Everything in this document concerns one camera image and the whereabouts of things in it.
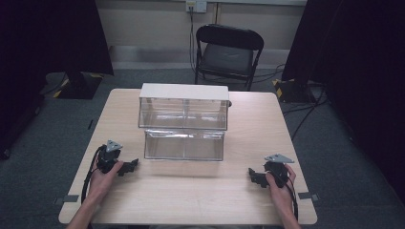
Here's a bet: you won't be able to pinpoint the person's right hand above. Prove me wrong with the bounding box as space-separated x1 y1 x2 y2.
265 163 297 209

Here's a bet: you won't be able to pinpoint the white wall socket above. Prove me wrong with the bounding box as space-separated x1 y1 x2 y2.
185 0 208 14

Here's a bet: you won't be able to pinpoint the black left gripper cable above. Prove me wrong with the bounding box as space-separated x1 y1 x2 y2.
80 144 107 205

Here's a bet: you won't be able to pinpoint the clear cabinet with white top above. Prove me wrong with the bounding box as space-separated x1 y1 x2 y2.
138 82 231 132

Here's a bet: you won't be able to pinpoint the black floor cables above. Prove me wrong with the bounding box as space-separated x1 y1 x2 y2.
282 90 330 141

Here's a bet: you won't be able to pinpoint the person's left hand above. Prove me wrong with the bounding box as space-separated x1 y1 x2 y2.
86 159 125 204

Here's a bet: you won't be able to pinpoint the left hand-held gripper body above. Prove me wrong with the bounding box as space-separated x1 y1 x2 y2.
96 139 124 175

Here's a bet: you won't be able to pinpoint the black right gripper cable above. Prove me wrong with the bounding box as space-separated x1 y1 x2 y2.
284 177 300 221

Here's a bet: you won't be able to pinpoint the grey tape piece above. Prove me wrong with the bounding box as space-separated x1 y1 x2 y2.
53 194 80 205
297 192 320 202

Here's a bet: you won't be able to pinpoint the black folding chair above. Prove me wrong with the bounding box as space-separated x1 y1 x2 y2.
194 24 266 93

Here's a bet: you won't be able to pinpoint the clear plastic drawer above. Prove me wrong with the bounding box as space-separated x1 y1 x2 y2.
143 128 226 162

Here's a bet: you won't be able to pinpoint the black yellow striped stand base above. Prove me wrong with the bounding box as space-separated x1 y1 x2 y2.
52 72 105 100
271 78 317 104

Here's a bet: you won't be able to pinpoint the black wall socket cable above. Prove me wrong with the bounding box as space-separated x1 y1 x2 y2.
188 6 199 74

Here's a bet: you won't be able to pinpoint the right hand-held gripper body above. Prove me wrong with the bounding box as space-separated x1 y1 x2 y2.
263 154 295 189

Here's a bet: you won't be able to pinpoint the dark curtain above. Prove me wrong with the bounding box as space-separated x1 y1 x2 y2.
0 0 115 160
281 0 405 204

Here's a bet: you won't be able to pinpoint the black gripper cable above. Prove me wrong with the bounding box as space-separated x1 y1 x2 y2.
284 177 300 221
80 144 107 205

